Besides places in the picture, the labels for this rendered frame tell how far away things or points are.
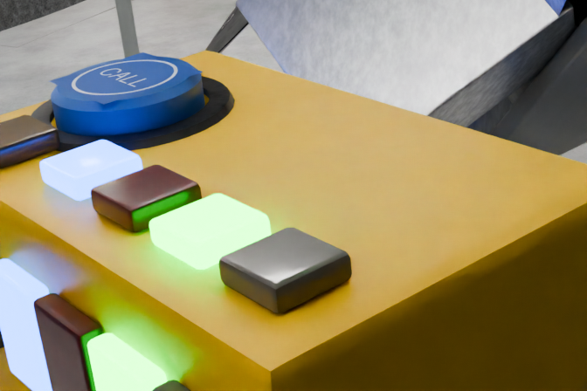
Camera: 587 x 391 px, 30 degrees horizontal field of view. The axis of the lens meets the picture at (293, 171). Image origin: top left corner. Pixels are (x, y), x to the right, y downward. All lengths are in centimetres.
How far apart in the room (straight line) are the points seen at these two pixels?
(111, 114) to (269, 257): 9
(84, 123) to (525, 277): 12
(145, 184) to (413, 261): 6
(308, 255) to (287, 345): 2
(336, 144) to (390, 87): 36
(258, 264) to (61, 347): 6
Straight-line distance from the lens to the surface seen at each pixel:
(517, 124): 71
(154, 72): 29
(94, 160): 25
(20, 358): 27
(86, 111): 28
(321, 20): 64
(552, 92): 69
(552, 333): 23
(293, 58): 64
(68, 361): 24
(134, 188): 23
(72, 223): 24
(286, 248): 20
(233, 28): 80
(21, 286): 25
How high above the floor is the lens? 117
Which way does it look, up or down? 23 degrees down
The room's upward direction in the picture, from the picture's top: 6 degrees counter-clockwise
